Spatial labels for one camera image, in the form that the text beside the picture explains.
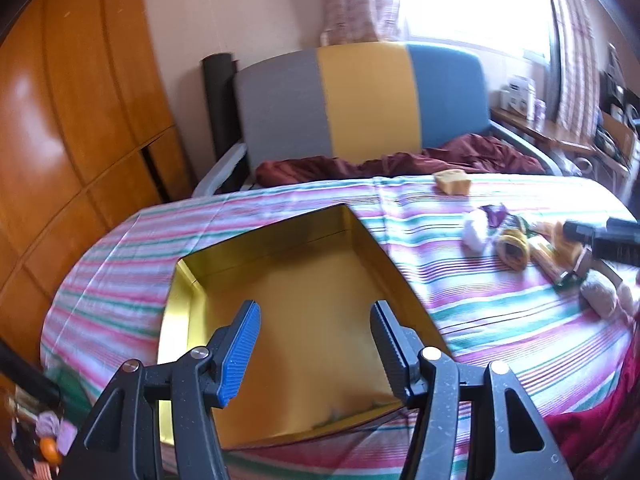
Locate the yellow sponge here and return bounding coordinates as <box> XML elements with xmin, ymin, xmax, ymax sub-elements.
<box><xmin>432</xmin><ymin>170</ymin><xmax>473</xmax><ymax>196</ymax></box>

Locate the white snack packet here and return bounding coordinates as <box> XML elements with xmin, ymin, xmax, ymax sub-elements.
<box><xmin>462</xmin><ymin>208</ymin><xmax>493</xmax><ymax>253</ymax></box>

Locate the green edged cracker packet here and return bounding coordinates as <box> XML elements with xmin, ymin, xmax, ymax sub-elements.
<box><xmin>530</xmin><ymin>235</ymin><xmax>576</xmax><ymax>286</ymax></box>
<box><xmin>580</xmin><ymin>270</ymin><xmax>621</xmax><ymax>318</ymax></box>

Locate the window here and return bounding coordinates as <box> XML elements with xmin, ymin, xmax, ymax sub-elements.
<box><xmin>395</xmin><ymin>0</ymin><xmax>561</xmax><ymax>61</ymax></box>

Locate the wooden desk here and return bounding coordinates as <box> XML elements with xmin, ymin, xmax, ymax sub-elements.
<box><xmin>490</xmin><ymin>107</ymin><xmax>636</xmax><ymax>171</ymax></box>

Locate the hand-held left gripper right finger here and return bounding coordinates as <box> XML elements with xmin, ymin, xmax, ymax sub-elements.
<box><xmin>369</xmin><ymin>300</ymin><xmax>576</xmax><ymax>480</ymax></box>

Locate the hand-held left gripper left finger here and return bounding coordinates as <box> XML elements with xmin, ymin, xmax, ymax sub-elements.
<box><xmin>60</xmin><ymin>300</ymin><xmax>262</xmax><ymax>480</ymax></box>

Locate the white carton box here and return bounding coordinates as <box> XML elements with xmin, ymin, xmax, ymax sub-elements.
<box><xmin>500</xmin><ymin>76</ymin><xmax>536</xmax><ymax>113</ymax></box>

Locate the purple snack packet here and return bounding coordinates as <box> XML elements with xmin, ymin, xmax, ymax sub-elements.
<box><xmin>480</xmin><ymin>203</ymin><xmax>508</xmax><ymax>228</ymax></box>

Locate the red cloth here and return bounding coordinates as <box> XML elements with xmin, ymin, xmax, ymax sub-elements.
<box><xmin>545</xmin><ymin>350</ymin><xmax>640</xmax><ymax>480</ymax></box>

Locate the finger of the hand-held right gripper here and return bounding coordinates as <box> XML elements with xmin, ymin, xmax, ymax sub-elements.
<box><xmin>591</xmin><ymin>237</ymin><xmax>640</xmax><ymax>263</ymax></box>
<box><xmin>562</xmin><ymin>217</ymin><xmax>640</xmax><ymax>242</ymax></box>

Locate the black rolled mat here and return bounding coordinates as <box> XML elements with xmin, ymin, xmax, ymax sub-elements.
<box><xmin>201</xmin><ymin>52</ymin><xmax>246</xmax><ymax>161</ymax></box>

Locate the yellow snack packet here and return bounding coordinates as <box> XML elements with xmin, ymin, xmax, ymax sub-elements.
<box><xmin>497</xmin><ymin>228</ymin><xmax>530</xmax><ymax>271</ymax></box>

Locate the pink patterned curtain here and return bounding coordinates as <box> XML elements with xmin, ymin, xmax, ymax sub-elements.
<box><xmin>542</xmin><ymin>0</ymin><xmax>601</xmax><ymax>136</ymax></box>
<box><xmin>320</xmin><ymin>0</ymin><xmax>401</xmax><ymax>46</ymax></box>

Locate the square gold tin box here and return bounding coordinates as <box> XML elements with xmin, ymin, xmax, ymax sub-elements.
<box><xmin>157</xmin><ymin>204</ymin><xmax>453</xmax><ymax>450</ymax></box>

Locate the maroon blanket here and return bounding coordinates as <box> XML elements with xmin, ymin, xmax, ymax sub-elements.
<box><xmin>256</xmin><ymin>133</ymin><xmax>547</xmax><ymax>186</ymax></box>

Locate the wooden wardrobe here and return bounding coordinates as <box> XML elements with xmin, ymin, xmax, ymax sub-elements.
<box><xmin>0</xmin><ymin>0</ymin><xmax>196</xmax><ymax>411</ymax></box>

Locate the cardboard box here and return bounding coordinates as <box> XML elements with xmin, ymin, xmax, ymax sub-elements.
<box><xmin>597</xmin><ymin>110</ymin><xmax>638</xmax><ymax>171</ymax></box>

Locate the striped bedsheet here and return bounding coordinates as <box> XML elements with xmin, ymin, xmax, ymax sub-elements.
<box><xmin>40</xmin><ymin>172</ymin><xmax>640</xmax><ymax>480</ymax></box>

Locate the grey yellow blue padded chair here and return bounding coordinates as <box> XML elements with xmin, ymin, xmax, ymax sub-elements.
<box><xmin>192</xmin><ymin>42</ymin><xmax>566</xmax><ymax>198</ymax></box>

